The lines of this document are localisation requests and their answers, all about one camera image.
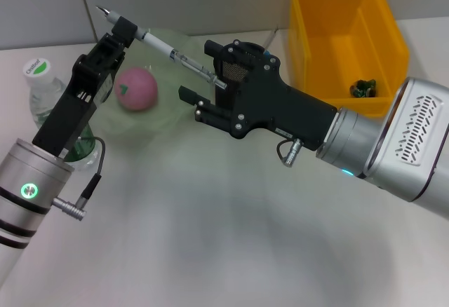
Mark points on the pink peach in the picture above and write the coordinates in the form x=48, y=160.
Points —
x=138, y=89

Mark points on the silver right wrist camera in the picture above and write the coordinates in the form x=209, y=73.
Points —
x=410, y=138

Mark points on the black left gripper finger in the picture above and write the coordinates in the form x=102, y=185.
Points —
x=124, y=30

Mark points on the white grey ballpoint pen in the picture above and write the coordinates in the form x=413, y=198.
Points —
x=161, y=46

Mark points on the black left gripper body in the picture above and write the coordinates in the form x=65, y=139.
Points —
x=77, y=103

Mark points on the green glass fruit plate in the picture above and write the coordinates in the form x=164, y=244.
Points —
x=158, y=110

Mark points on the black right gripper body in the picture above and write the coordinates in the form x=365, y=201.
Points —
x=280, y=103

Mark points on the clear plastic ruler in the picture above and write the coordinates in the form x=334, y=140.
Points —
x=271, y=37

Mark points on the black mesh pen cup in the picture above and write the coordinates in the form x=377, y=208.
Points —
x=235, y=70

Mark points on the clear green-label water bottle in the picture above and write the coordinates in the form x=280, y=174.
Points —
x=42, y=96

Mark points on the green plastic wrapper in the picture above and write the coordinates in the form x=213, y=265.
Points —
x=363, y=89

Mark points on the yellow plastic bin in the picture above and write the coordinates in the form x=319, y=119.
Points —
x=347, y=47

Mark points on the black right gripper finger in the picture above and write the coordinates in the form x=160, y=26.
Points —
x=196, y=102
x=214, y=48

